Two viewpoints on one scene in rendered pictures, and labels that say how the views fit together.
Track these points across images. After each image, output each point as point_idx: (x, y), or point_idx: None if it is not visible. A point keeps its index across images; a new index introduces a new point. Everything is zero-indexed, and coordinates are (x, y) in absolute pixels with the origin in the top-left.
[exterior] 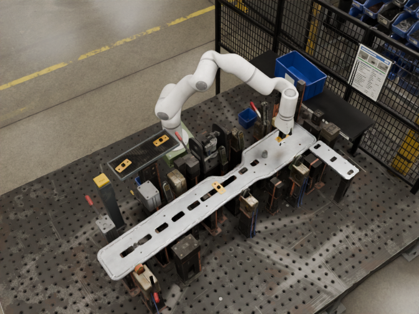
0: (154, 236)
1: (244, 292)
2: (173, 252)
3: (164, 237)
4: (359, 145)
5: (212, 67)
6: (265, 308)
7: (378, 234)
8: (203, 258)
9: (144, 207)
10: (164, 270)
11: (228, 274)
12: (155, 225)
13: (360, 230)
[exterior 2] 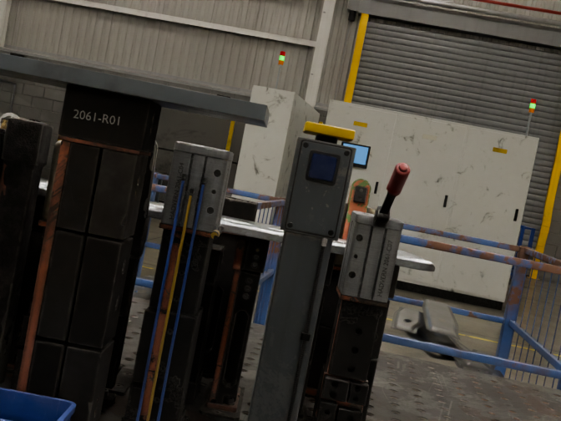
0: (262, 225)
1: (138, 323)
2: (254, 220)
3: (245, 220)
4: None
5: None
6: (138, 310)
7: None
8: (133, 358)
9: (204, 266)
10: (240, 388)
11: (126, 335)
12: (240, 223)
13: None
